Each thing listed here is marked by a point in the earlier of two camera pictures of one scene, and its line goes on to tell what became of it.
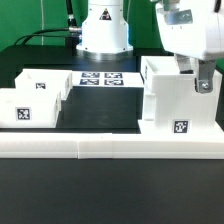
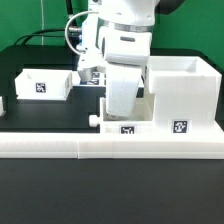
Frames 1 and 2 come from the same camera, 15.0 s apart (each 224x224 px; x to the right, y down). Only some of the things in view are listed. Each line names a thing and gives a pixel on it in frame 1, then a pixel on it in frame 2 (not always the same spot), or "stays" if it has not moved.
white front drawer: [29, 108] to [141, 121]
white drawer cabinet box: [171, 104] stays
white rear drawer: [46, 79] stays
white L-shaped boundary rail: [90, 145] stays
